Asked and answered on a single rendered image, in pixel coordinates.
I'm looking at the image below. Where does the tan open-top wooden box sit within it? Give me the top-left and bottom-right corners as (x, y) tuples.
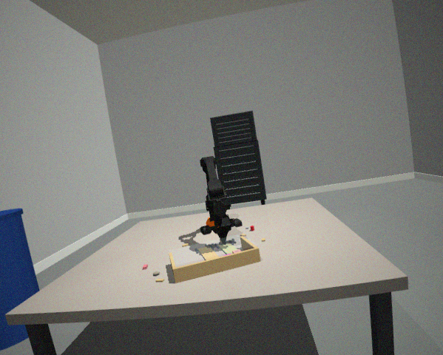
(169, 234), (260, 283)

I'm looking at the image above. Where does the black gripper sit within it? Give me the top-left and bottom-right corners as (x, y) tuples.
(200, 213), (243, 239)

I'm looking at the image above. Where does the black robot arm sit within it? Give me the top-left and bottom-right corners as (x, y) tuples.
(200, 156), (235, 232)

